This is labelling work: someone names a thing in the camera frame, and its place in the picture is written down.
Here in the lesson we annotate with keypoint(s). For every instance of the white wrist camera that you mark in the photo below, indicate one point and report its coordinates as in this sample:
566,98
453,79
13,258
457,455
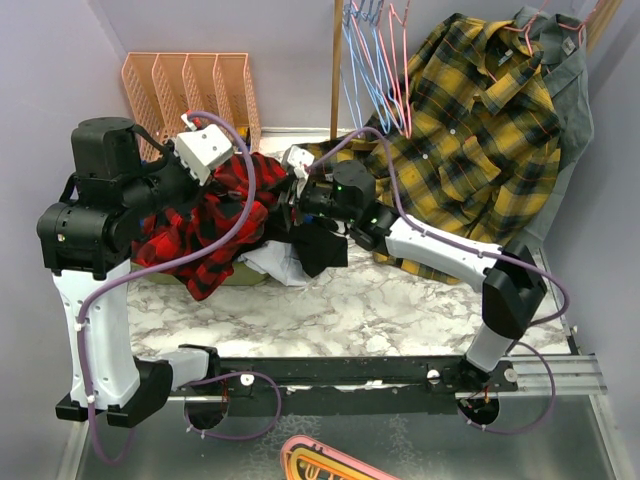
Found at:
297,161
202,151

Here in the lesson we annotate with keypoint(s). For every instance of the pink hanger under grey shirt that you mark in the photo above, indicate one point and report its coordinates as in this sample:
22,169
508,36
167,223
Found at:
592,22

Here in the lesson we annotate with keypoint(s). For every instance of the grey shirt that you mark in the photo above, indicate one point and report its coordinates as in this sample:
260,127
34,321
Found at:
566,77

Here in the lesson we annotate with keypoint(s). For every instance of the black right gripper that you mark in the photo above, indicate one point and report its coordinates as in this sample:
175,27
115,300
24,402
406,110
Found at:
286,198

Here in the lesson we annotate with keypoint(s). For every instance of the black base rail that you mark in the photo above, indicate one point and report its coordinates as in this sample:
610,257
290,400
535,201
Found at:
315,386

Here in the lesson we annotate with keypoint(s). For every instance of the aluminium rail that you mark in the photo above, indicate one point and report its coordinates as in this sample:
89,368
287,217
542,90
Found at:
572,375

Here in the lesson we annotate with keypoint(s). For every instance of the green laundry basket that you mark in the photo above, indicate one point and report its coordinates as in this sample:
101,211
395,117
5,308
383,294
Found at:
239,275

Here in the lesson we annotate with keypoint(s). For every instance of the pink orange oval object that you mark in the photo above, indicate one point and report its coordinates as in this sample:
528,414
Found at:
303,457

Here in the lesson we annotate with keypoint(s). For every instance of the blue wire hanger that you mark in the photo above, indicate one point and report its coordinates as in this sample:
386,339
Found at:
367,69

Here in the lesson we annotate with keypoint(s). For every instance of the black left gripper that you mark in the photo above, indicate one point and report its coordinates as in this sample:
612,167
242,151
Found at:
196,192

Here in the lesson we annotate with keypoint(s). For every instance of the pink wire hanger on rack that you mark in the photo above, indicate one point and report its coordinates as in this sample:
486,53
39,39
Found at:
390,36

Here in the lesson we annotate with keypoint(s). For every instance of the black garment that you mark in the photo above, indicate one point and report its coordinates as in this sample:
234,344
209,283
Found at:
318,245

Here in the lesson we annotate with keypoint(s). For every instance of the pink hanger under yellow shirt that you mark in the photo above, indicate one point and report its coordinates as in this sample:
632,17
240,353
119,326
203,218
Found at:
520,35

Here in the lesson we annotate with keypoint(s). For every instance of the yellow plaid shirt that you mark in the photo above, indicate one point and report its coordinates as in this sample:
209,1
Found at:
483,155

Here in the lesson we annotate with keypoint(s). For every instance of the red black plaid shirt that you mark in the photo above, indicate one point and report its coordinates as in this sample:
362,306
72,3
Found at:
168,235

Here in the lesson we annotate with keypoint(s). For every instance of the pink file organizer rack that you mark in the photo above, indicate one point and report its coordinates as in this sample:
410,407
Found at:
161,87

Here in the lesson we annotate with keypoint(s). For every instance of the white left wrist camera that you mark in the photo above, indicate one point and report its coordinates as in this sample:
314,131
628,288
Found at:
202,151

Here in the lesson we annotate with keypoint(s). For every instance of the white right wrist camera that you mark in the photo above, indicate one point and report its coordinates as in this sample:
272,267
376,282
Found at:
297,161

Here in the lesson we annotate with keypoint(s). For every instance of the white garment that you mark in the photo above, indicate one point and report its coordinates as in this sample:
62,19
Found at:
279,260

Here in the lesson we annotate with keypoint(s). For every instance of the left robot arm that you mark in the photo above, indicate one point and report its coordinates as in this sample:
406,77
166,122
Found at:
86,240

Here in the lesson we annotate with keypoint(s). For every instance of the wooden rack pole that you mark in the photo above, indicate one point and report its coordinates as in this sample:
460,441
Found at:
336,64

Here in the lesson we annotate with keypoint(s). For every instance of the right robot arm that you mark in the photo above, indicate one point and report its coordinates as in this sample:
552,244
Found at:
511,286

